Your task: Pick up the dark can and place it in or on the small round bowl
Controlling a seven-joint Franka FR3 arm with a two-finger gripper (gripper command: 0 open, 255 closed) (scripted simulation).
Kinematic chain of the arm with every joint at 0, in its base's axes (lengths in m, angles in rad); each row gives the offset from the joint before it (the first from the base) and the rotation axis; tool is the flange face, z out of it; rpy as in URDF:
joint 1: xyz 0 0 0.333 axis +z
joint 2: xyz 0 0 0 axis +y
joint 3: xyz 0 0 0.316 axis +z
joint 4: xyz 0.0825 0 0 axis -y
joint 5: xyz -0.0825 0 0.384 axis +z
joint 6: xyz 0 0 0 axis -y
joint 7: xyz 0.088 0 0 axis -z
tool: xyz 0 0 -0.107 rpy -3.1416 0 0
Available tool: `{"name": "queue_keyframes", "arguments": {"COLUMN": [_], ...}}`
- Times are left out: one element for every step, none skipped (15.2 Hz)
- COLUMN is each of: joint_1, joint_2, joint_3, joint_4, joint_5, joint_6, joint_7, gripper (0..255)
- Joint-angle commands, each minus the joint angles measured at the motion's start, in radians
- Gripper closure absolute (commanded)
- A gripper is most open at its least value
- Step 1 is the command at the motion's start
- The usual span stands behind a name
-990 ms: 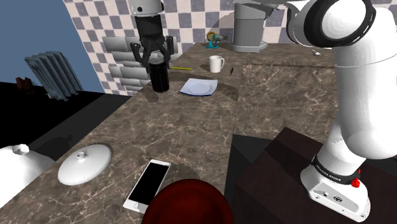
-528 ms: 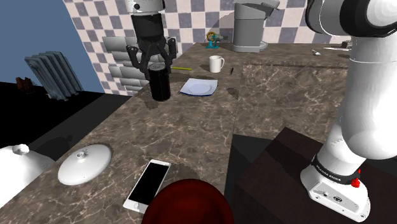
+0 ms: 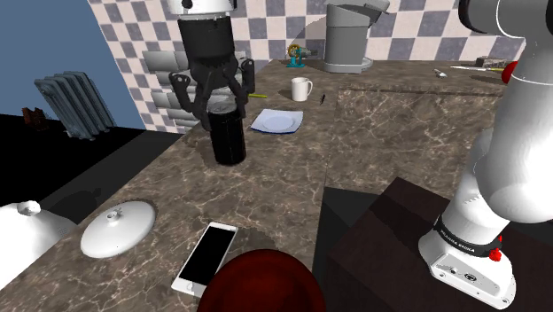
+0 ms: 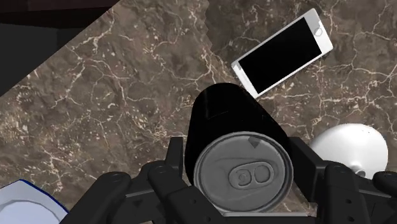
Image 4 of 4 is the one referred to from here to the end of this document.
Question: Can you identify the white plate blue rim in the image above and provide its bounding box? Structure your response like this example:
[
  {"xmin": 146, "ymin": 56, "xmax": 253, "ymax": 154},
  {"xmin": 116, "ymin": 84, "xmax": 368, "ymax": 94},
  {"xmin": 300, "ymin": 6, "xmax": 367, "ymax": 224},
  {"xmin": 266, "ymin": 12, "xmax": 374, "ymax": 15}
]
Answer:
[{"xmin": 0, "ymin": 179, "xmax": 70, "ymax": 224}]

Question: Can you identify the white round bowl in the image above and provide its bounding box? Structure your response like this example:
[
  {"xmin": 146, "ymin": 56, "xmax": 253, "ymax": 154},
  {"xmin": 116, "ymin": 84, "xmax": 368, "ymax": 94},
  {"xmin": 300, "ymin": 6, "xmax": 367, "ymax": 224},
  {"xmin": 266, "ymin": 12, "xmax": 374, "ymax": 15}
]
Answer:
[{"xmin": 309, "ymin": 123, "xmax": 389, "ymax": 180}]

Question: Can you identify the white smartphone black screen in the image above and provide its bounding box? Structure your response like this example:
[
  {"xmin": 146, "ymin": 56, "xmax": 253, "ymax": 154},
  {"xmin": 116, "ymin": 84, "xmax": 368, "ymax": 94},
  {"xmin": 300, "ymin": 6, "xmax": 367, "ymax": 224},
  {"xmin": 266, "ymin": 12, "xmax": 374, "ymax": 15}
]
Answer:
[{"xmin": 230, "ymin": 8, "xmax": 334, "ymax": 99}]

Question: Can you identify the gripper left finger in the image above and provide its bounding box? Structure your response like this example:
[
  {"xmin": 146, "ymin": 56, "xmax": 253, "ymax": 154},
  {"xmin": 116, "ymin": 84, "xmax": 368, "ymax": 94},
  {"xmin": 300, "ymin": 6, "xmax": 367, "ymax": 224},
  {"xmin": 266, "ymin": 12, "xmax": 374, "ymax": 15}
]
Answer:
[{"xmin": 59, "ymin": 136, "xmax": 230, "ymax": 224}]

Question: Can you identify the black drink can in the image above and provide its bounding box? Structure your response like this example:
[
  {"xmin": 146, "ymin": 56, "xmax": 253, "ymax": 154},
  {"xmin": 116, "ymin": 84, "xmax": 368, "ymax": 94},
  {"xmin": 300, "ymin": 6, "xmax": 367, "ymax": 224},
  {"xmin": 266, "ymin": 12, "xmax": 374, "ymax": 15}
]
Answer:
[{"xmin": 184, "ymin": 82, "xmax": 295, "ymax": 213}]

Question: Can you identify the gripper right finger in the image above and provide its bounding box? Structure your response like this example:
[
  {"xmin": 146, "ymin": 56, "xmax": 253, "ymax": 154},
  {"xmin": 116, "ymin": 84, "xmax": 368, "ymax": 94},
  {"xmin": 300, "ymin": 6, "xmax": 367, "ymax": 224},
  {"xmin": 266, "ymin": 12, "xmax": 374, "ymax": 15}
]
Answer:
[{"xmin": 288, "ymin": 136, "xmax": 397, "ymax": 224}]

